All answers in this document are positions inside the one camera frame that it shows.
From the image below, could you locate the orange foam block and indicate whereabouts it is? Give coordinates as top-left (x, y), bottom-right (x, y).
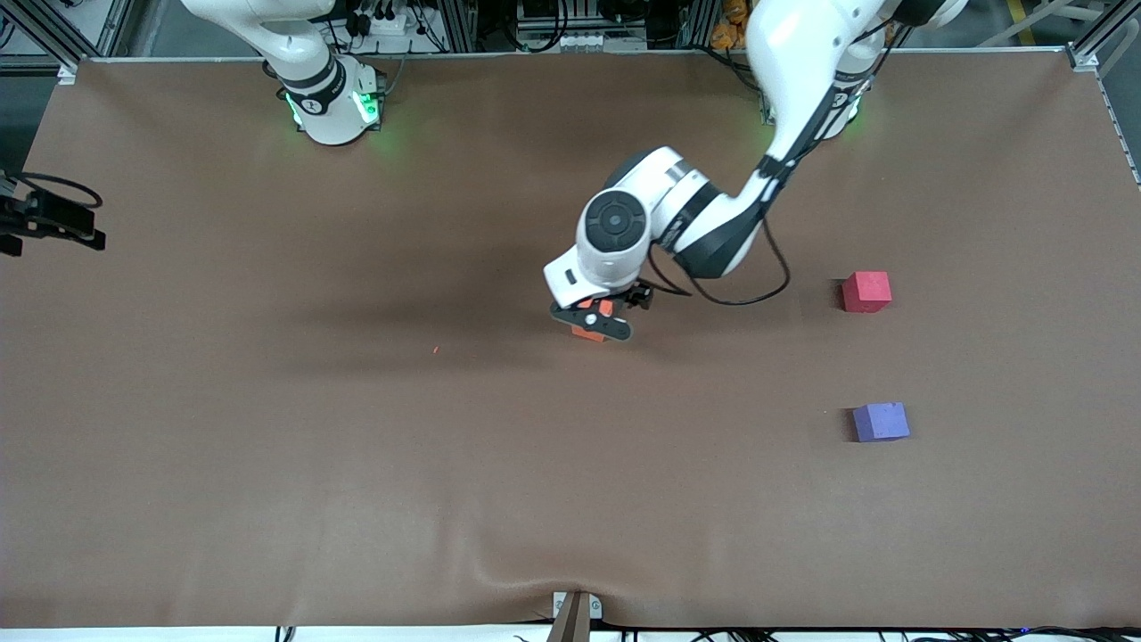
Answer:
top-left (570, 300), bottom-right (616, 344)

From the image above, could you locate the brown table cover mat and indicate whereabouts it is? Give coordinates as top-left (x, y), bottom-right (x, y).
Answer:
top-left (0, 49), bottom-right (1141, 630)

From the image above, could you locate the red foam block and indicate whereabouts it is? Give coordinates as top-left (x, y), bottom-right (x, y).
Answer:
top-left (841, 271), bottom-right (893, 314)

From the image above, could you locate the purple foam block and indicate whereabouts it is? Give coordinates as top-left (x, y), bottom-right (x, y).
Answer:
top-left (852, 402), bottom-right (912, 443)

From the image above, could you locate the heap of orange lumpy objects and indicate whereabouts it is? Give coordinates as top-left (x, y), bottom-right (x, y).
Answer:
top-left (710, 0), bottom-right (759, 50)

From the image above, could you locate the white power strip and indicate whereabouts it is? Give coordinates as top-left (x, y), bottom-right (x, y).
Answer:
top-left (343, 0), bottom-right (420, 38)

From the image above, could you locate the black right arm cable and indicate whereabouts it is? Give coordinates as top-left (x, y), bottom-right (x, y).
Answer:
top-left (16, 171), bottom-right (104, 211)

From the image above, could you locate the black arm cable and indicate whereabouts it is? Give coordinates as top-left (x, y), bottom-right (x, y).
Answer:
top-left (645, 18), bottom-right (897, 307)
top-left (16, 171), bottom-right (104, 211)

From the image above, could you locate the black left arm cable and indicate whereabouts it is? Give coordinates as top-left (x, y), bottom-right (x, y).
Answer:
top-left (645, 18), bottom-right (897, 307)

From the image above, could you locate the aluminium frame corner post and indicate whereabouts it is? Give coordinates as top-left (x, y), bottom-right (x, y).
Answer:
top-left (0, 0), bottom-right (86, 86)
top-left (1065, 0), bottom-right (1141, 74)

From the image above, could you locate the aluminium vertical frame post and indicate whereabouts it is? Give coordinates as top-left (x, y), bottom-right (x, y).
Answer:
top-left (680, 0), bottom-right (721, 50)
top-left (439, 0), bottom-right (480, 53)

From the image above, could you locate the metal table clamp bracket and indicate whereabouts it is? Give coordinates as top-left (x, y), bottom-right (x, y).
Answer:
top-left (546, 590), bottom-right (603, 642)

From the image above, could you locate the black cable bundle below table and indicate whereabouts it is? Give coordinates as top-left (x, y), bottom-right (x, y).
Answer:
top-left (686, 627), bottom-right (1141, 642)

